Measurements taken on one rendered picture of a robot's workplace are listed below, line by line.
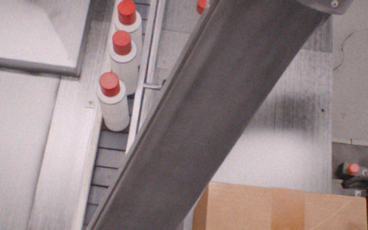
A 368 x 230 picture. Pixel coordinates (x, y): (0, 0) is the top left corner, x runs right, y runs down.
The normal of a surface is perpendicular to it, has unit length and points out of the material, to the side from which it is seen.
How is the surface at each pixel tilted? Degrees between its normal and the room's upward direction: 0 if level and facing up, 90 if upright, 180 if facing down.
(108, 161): 0
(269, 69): 54
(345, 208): 0
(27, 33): 0
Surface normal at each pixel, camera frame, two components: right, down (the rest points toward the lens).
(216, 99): -0.08, 0.49
